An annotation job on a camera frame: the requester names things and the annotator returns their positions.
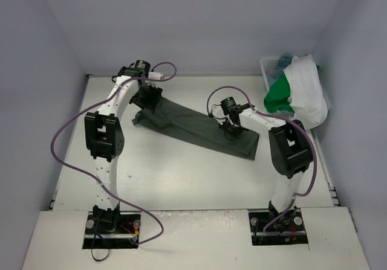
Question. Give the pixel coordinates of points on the white t shirt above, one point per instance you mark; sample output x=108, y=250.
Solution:
x=306, y=94

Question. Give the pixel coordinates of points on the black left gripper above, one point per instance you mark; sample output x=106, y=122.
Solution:
x=148, y=98

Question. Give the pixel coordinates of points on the grey t shirt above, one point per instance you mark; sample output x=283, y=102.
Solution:
x=179, y=122

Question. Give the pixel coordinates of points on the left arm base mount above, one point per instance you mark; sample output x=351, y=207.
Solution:
x=125, y=235

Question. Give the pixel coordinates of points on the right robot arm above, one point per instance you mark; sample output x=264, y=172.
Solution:
x=290, y=151

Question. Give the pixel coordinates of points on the white laundry basket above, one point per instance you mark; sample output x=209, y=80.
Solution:
x=268, y=65

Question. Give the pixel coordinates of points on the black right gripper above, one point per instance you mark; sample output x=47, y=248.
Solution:
x=233, y=128

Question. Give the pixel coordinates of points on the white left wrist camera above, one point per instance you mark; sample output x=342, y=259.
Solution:
x=156, y=76

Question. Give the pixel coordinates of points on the light blue garment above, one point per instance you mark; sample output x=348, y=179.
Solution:
x=284, y=61

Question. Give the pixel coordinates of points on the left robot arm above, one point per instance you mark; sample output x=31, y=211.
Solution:
x=103, y=133

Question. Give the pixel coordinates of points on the green t shirt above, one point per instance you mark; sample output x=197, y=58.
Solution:
x=278, y=94

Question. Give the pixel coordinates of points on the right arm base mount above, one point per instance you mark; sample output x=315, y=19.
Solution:
x=288, y=231

